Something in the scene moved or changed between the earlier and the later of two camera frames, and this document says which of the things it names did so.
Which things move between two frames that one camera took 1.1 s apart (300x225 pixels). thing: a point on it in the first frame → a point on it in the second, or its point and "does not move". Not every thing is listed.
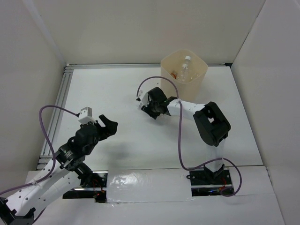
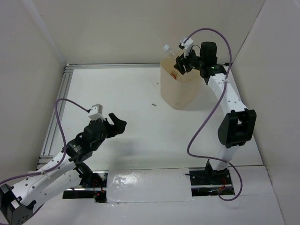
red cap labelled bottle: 174,75 does not move
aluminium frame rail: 67,70 does not move
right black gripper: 147,109 → 179,64
